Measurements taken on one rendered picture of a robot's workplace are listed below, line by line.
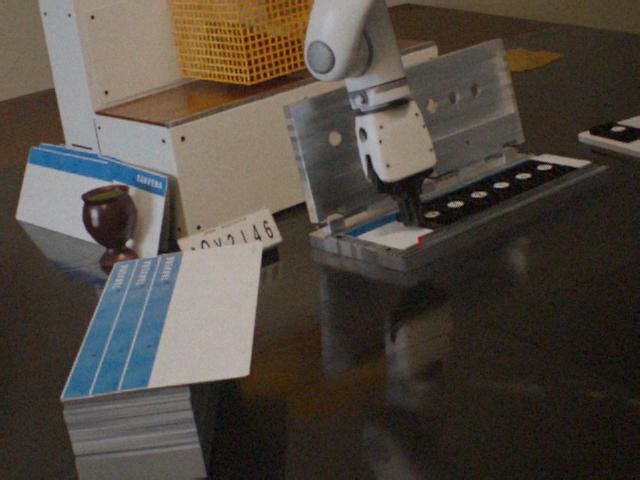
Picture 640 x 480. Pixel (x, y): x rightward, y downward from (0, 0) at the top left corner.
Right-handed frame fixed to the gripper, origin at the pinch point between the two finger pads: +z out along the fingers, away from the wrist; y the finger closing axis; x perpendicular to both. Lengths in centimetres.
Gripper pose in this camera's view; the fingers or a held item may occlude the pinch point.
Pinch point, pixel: (411, 211)
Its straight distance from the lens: 187.3
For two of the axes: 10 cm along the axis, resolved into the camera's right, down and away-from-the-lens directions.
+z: 2.7, 9.5, 1.5
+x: -5.8, 0.3, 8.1
